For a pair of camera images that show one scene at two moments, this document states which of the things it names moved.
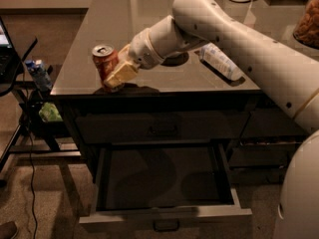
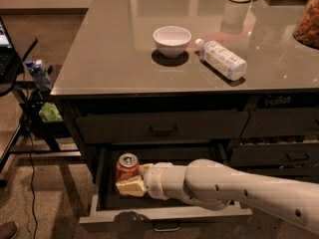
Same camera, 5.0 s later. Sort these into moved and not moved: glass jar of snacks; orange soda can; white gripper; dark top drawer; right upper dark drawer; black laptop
Moved: orange soda can; white gripper
Not moved: glass jar of snacks; black laptop; dark top drawer; right upper dark drawer
